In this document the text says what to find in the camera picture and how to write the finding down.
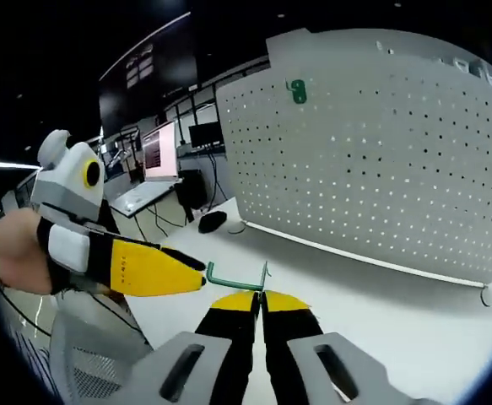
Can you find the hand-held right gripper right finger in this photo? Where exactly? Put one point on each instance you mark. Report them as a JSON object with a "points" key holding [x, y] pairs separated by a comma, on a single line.
{"points": [[304, 350]]}

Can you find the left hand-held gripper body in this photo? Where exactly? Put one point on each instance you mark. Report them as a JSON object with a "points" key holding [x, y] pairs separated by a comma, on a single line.
{"points": [[66, 185]]}

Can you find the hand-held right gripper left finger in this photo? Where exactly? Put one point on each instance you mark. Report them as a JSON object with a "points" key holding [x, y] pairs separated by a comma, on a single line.
{"points": [[212, 350]]}

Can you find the green metal hook assembly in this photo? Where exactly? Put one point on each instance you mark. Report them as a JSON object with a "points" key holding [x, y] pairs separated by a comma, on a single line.
{"points": [[298, 90], [228, 282]]}

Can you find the white perforated mounting plate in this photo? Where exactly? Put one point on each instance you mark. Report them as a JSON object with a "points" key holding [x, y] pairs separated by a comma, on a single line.
{"points": [[355, 181]]}

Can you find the person's left hand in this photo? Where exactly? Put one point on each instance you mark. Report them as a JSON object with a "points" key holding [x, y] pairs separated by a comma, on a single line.
{"points": [[15, 253]]}

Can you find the black computer mouse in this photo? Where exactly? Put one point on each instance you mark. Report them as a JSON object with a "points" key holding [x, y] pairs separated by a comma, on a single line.
{"points": [[212, 222]]}

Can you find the black computer tower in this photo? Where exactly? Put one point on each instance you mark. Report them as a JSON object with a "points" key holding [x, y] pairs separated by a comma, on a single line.
{"points": [[190, 190]]}

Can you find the white open laptop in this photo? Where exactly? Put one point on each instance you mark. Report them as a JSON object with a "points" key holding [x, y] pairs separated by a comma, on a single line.
{"points": [[161, 152]]}

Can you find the grey mesh office chair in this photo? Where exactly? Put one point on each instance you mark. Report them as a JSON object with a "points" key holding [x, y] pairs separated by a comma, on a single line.
{"points": [[89, 367]]}

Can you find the black computer monitor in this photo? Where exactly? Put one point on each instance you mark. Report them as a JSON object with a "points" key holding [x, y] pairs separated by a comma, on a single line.
{"points": [[205, 134]]}

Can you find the person's striped shirt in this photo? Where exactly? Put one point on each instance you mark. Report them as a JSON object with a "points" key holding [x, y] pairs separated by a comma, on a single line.
{"points": [[32, 358]]}

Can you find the white partition panel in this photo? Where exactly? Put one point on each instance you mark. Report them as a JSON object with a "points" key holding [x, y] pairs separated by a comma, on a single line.
{"points": [[334, 46]]}

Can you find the metal shelf with white bins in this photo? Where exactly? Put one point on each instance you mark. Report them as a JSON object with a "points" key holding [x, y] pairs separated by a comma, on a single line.
{"points": [[475, 69]]}

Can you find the large dark wall screen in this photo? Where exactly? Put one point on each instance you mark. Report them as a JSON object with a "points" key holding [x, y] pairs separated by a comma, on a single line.
{"points": [[161, 63]]}

